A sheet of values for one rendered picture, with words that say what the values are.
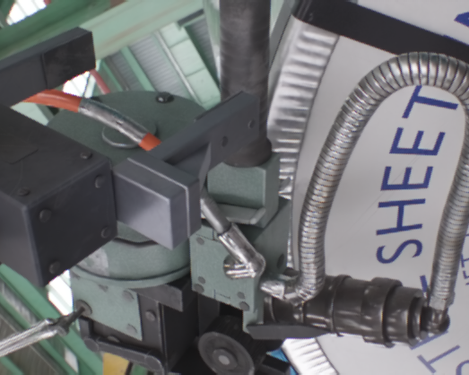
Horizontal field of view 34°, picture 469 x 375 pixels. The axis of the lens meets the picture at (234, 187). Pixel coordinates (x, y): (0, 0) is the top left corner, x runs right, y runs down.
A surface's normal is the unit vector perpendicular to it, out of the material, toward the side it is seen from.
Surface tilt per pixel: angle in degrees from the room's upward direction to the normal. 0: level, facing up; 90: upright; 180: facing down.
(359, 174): 90
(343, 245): 90
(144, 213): 49
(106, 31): 90
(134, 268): 88
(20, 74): 129
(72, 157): 115
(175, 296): 58
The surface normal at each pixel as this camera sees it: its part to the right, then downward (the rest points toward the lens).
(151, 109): 0.00, -0.81
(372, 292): -0.37, -0.64
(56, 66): 0.78, 0.37
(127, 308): -0.48, 0.52
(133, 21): 0.12, 0.58
